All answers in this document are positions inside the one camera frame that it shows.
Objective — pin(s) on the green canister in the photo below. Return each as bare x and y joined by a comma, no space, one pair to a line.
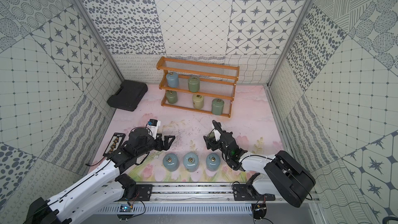
211,136
194,84
217,106
171,97

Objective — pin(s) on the right controller board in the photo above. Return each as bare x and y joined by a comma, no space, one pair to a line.
259,211

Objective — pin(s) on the aluminium mounting rail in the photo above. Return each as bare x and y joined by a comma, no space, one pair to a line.
201,192

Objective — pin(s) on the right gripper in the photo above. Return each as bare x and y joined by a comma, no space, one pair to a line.
209,143

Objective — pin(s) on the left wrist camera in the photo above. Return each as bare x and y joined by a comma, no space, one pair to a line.
153,125

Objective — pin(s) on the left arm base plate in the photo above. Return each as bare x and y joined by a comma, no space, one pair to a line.
140,192

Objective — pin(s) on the wooden three-tier shelf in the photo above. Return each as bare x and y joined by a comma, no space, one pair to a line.
216,81

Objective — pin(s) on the left controller board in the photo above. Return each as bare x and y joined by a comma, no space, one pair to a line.
125,212

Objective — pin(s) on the controller board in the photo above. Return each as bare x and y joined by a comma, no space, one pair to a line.
125,212
259,211

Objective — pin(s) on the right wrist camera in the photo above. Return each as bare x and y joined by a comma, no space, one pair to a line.
217,135

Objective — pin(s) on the yellow-green canister bottom centre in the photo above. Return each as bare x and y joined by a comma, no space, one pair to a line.
198,101

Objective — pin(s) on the blue canister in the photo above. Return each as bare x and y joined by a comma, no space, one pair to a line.
171,162
191,162
213,162
172,79

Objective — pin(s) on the black plastic tool case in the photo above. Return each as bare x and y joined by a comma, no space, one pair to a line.
128,96

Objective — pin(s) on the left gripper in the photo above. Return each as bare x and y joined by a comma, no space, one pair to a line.
160,142

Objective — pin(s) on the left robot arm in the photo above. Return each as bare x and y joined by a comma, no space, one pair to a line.
104,185

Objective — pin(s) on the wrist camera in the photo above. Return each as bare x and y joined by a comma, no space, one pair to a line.
217,135
153,125

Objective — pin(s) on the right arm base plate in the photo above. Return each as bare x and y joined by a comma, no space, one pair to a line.
242,192

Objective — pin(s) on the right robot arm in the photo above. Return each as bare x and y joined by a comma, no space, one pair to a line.
278,174

